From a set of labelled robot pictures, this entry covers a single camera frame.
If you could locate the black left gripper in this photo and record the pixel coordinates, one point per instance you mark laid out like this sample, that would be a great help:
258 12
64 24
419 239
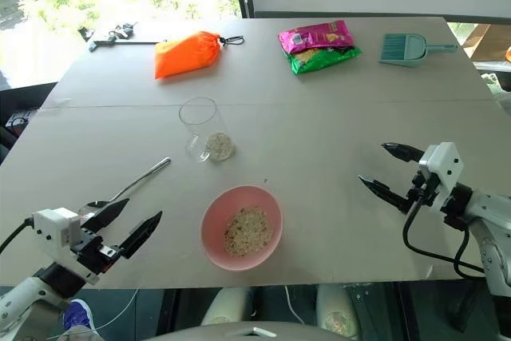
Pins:
93 251

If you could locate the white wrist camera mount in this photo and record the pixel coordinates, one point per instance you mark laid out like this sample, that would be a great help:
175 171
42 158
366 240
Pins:
441 165
52 229

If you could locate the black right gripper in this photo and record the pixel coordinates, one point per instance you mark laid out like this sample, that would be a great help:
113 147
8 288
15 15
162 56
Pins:
421 193

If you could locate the clear glass mug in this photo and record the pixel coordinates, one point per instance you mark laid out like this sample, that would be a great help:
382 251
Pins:
195 117

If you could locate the white rounded robot leg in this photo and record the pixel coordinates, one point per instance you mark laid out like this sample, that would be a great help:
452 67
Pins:
339 309
225 305

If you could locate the teal dustpan with brush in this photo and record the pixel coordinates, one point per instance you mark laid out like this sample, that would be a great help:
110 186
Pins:
403 49

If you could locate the blue shoe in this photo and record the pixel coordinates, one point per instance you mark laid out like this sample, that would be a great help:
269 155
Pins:
78 313

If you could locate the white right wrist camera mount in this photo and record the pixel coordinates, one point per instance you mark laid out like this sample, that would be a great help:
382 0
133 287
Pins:
441 165

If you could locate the long black rod tool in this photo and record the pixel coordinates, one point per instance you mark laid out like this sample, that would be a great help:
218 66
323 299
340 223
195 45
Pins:
131 42

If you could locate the metal spoon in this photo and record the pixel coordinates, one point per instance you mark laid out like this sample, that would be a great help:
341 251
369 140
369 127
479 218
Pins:
139 181

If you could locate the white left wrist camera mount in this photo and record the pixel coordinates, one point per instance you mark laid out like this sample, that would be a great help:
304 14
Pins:
52 229

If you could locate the magenta snack packet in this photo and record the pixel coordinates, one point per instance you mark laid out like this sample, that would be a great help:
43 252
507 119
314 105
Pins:
315 35

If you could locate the small black clip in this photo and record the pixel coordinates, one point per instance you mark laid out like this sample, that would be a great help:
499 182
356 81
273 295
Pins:
85 32

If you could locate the green snack packet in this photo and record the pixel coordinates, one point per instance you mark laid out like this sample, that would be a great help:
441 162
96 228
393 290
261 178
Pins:
323 59

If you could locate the small black metal parts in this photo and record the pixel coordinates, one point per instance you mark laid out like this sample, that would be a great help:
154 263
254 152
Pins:
121 30

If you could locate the pink bowl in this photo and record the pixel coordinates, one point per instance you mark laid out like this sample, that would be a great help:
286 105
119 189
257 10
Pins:
215 245

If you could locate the brown cardboard box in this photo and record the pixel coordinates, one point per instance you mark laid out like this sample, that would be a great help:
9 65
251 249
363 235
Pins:
485 41

